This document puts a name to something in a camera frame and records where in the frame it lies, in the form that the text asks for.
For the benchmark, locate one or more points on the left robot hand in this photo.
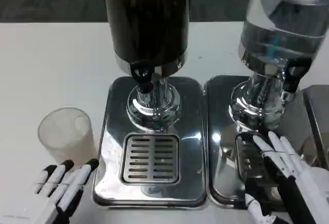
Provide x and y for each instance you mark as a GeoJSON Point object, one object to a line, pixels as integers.
{"type": "Point", "coordinates": [61, 190]}

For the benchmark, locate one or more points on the clear ribbed glass cup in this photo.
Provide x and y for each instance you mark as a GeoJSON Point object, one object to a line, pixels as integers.
{"type": "Point", "coordinates": [64, 134]}

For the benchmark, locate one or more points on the dark drink dispenser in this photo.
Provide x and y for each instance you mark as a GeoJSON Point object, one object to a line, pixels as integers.
{"type": "Point", "coordinates": [146, 16]}

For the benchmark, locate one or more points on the clear water drink dispenser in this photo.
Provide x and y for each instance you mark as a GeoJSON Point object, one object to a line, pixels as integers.
{"type": "Point", "coordinates": [282, 28]}

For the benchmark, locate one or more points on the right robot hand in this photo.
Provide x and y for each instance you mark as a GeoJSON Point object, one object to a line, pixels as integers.
{"type": "Point", "coordinates": [290, 172]}

